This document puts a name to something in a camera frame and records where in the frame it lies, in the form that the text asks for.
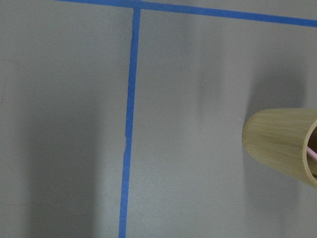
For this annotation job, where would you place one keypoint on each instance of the pink chopstick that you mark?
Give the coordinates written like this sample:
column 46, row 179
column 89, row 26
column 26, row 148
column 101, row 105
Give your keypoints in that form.
column 312, row 154

